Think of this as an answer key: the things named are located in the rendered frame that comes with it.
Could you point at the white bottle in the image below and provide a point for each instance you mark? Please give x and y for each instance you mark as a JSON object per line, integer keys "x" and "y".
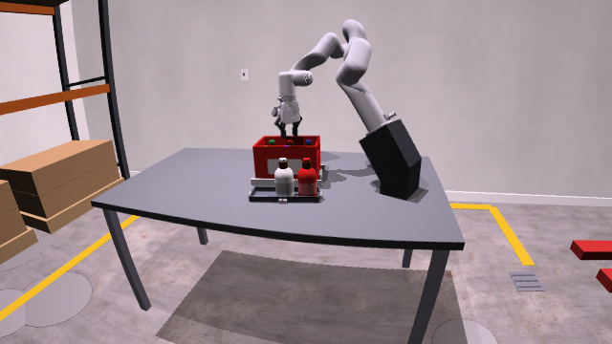
{"x": 284, "y": 179}

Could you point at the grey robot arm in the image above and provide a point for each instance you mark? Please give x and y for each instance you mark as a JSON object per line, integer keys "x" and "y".
{"x": 347, "y": 76}

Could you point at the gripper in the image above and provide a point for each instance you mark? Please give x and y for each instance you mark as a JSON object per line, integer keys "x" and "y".
{"x": 288, "y": 112}

